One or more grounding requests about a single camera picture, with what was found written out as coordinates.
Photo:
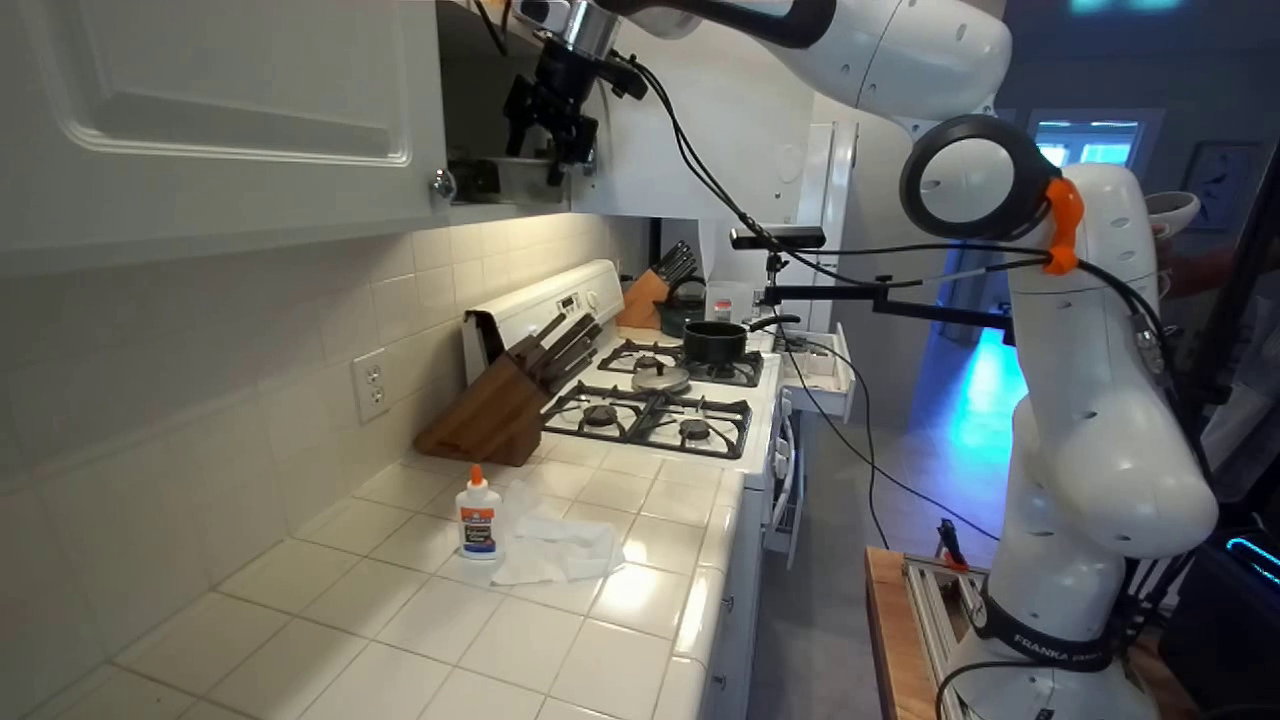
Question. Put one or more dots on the dark wooden knife block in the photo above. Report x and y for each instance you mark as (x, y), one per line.
(494, 404)

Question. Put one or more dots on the white glue bottle orange cap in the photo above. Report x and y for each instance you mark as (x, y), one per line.
(478, 520)

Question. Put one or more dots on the metal cabinet knob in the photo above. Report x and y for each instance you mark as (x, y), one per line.
(442, 182)

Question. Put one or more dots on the white gas stove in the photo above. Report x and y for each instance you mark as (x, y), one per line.
(563, 290)

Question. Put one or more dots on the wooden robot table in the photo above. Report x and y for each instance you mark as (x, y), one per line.
(894, 640)

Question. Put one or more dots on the open wall cabinet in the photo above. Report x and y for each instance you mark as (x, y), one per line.
(469, 94)

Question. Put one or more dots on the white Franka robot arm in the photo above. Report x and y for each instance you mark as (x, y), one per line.
(1095, 440)

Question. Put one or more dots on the white open cabinet door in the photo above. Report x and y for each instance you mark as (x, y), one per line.
(695, 182)

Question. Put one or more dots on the black kettle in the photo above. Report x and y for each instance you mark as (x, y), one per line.
(681, 310)

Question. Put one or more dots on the white wall outlet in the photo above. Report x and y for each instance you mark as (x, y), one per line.
(371, 386)

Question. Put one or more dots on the small silver pot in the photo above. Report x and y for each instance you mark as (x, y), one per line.
(657, 376)

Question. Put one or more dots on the black pot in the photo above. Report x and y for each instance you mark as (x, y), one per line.
(719, 346)

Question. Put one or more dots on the white closed cabinet door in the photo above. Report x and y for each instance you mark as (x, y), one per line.
(203, 105)

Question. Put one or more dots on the bright window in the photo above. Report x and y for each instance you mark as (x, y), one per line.
(1084, 141)

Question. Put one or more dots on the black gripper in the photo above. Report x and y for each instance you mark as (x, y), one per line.
(563, 68)

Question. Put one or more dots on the black camera on stand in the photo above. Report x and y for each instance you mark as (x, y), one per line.
(783, 236)

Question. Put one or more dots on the white crumpled cloth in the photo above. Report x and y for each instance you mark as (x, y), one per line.
(567, 549)

